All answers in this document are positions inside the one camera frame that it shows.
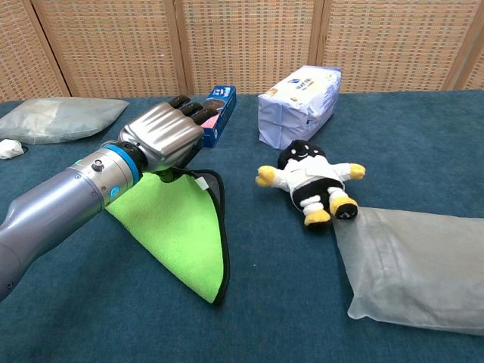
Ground grey and green cloth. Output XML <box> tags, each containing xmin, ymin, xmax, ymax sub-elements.
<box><xmin>104</xmin><ymin>167</ymin><xmax>231</xmax><ymax>306</ymax></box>

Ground woven rattan folding screen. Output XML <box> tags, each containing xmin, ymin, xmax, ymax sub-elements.
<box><xmin>0</xmin><ymin>0</ymin><xmax>484</xmax><ymax>103</ymax></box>

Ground white tissue pack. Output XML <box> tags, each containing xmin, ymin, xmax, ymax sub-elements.
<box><xmin>257</xmin><ymin>65</ymin><xmax>343</xmax><ymax>150</ymax></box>

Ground white crumpled cloth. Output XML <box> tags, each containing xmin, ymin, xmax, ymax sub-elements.
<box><xmin>0</xmin><ymin>138</ymin><xmax>26</xmax><ymax>160</ymax></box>

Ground black and white plush doll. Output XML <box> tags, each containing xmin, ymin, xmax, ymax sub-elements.
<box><xmin>255</xmin><ymin>139</ymin><xmax>367</xmax><ymax>231</ymax></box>

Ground blue cookie box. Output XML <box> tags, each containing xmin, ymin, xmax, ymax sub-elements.
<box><xmin>200</xmin><ymin>85</ymin><xmax>237</xmax><ymax>149</ymax></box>

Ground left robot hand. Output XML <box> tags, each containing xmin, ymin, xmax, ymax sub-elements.
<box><xmin>117</xmin><ymin>95</ymin><xmax>221</xmax><ymax>182</ymax></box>

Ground small translucent grey pillow bag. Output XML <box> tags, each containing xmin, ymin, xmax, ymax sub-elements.
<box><xmin>0</xmin><ymin>97</ymin><xmax>130</xmax><ymax>145</ymax></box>

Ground large translucent grey pillow bag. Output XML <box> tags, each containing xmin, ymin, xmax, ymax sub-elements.
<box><xmin>332</xmin><ymin>206</ymin><xmax>484</xmax><ymax>337</ymax></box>

